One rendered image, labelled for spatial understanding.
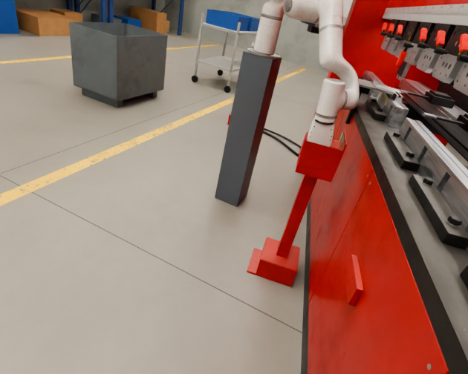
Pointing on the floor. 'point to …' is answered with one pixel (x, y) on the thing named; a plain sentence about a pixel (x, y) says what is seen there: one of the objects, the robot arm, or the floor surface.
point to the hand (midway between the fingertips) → (315, 155)
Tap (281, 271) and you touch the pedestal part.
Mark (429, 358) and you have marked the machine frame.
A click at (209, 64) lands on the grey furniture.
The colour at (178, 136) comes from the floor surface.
